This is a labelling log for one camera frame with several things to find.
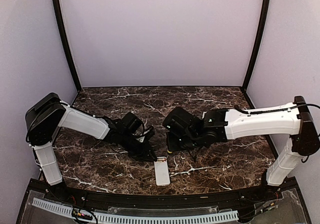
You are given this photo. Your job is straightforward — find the white slotted cable duct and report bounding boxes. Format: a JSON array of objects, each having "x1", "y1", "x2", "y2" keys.
[{"x1": 31, "y1": 198, "x2": 239, "y2": 224}]

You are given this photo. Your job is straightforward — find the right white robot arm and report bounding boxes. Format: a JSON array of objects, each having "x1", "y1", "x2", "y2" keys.
[{"x1": 162, "y1": 96, "x2": 320, "y2": 201}]

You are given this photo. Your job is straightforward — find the right black frame post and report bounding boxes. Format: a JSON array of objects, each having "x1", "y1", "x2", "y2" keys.
[{"x1": 242, "y1": 0, "x2": 270, "y2": 92}]

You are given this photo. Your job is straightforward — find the large white remote control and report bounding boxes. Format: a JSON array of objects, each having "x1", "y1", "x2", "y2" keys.
[{"x1": 154, "y1": 157, "x2": 171, "y2": 187}]

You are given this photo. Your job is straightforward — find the left black frame post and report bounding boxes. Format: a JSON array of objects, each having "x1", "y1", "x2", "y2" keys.
[{"x1": 52, "y1": 0, "x2": 82, "y2": 92}]

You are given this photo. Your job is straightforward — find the black front rail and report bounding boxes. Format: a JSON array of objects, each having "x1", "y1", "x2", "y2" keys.
[{"x1": 27, "y1": 178, "x2": 296, "y2": 210}]

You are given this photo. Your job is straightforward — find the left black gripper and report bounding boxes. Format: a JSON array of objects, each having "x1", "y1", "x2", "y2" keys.
[{"x1": 119, "y1": 132, "x2": 158, "y2": 162}]

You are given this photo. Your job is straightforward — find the black frame post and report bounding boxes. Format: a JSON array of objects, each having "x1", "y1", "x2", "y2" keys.
[
  {"x1": 52, "y1": 0, "x2": 82, "y2": 92},
  {"x1": 242, "y1": 0, "x2": 270, "y2": 92}
]

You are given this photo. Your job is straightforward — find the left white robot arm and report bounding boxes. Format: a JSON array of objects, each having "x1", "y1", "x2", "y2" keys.
[{"x1": 25, "y1": 93, "x2": 157, "y2": 202}]

